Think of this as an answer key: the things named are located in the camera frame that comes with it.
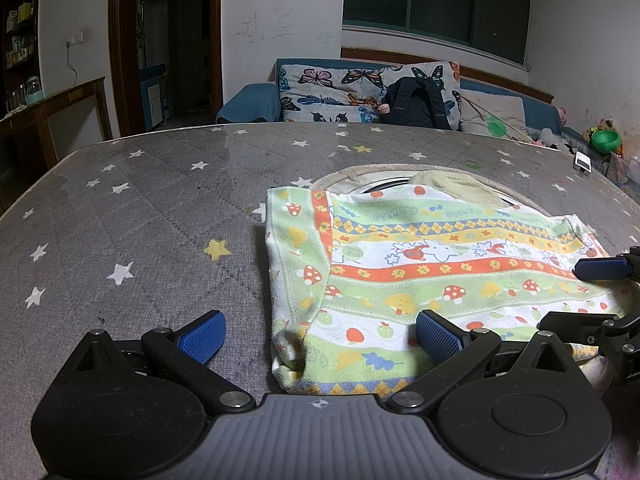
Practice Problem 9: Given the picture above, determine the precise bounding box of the green toy bowl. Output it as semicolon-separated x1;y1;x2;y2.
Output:
590;129;623;155

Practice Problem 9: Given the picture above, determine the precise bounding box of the round table heater opening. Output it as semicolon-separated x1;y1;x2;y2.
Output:
311;164;550;216

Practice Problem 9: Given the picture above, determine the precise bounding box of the light green jar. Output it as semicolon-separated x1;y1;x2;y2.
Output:
25;76;44;105

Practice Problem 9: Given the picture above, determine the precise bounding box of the pale green cloth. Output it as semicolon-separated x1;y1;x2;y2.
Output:
409;170;508;208

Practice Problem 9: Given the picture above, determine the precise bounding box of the small white device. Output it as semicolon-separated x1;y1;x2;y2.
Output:
573;152;592;174

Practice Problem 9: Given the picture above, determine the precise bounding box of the dark wooden shelf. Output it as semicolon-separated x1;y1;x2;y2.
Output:
1;0;41;117

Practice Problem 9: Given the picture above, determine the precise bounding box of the beige cushion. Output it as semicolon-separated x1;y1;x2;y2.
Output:
460;90;532;143

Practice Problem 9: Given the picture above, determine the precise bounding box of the colourful patterned children's garment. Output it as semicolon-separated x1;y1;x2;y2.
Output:
266;184;639;396

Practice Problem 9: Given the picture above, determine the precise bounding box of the butterfly print pillow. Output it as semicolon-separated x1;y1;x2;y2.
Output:
277;61;461;130

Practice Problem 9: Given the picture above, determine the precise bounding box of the grey star pattern table cover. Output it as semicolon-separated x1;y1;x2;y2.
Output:
1;122;639;479

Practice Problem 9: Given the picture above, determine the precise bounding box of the blue sofa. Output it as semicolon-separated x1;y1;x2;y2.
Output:
216;58;563;145

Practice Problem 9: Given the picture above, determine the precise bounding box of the dark blue backpack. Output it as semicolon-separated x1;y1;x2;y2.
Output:
378;77;451;130

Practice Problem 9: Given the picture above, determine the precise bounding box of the dark wooden side table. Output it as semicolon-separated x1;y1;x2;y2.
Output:
1;76;113;169

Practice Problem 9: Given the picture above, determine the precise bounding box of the dark wooden door frame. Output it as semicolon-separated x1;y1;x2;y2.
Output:
107;0;222;136

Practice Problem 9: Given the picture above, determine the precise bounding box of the green framed window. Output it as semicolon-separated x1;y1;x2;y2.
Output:
343;0;530;64

